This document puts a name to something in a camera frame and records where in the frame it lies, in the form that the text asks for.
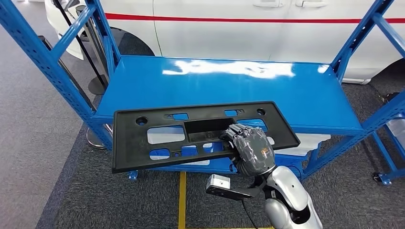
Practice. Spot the yellow floor tape square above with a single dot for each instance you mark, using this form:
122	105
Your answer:
182	202

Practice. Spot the white car with red stripe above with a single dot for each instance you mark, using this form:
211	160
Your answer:
221	38

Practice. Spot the black plastic license plate frame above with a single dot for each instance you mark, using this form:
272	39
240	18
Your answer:
129	148

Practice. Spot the chrome stanchion post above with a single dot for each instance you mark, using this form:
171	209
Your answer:
90	34
95	140

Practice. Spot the pale wrist camera on bracket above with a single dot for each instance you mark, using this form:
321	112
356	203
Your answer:
221	186

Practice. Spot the black round floor base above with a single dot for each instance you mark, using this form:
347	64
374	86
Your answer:
390	98

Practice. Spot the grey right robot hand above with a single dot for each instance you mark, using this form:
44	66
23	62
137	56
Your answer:
253	151

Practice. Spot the thin black pole stand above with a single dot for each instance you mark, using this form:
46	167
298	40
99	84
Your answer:
98	85

